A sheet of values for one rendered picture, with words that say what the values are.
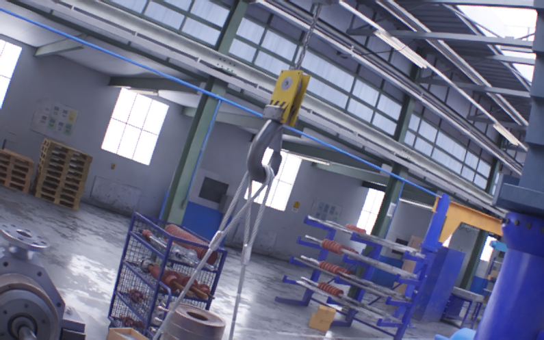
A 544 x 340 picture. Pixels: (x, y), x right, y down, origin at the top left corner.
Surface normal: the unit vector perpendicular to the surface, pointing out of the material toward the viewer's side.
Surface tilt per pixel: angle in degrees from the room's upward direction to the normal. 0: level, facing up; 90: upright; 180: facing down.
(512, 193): 90
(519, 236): 129
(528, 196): 90
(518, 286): 90
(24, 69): 90
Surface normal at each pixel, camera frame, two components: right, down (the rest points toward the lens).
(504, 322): -0.63, -0.25
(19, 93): 0.61, 0.16
